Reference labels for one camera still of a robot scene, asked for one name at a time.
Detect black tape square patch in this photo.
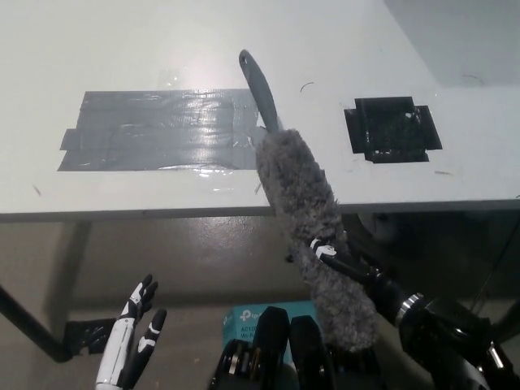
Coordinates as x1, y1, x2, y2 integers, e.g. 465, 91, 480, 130
344, 96, 443, 164

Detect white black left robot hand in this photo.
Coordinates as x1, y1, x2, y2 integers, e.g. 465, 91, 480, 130
93, 274, 168, 390

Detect black robot torso blocks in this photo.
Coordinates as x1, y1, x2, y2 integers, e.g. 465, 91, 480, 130
210, 306, 387, 390

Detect black metal table leg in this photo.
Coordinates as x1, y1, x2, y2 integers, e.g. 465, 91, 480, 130
0, 284, 68, 363

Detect teal router cardboard box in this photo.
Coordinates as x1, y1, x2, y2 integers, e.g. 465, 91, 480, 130
222, 299, 319, 361

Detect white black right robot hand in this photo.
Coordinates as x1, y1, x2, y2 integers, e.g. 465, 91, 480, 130
308, 236, 408, 327

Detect white round base under table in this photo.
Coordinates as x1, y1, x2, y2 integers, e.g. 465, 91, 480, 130
352, 210, 400, 245

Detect grey duct tape patch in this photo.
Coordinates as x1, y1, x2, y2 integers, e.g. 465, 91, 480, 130
56, 88, 266, 173

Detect grey fluffy duster with handle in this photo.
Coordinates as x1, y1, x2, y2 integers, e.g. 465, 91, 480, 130
238, 49, 379, 353

